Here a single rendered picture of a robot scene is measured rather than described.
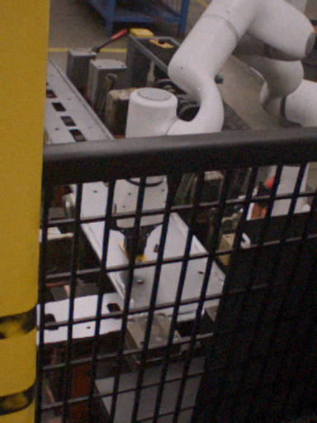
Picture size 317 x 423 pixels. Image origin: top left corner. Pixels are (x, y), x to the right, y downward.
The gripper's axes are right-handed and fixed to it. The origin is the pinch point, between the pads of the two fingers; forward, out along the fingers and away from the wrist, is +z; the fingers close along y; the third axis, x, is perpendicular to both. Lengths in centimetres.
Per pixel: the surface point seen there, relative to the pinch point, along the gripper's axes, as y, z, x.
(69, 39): -123, 102, -445
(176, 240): -10.6, 2.8, -2.5
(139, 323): 9.7, -3.1, 25.4
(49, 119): 0, 3, -66
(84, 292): 12.4, 4.8, 6.6
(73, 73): -18, 3, -102
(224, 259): -15.8, 0.7, 8.7
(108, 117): -17, 2, -62
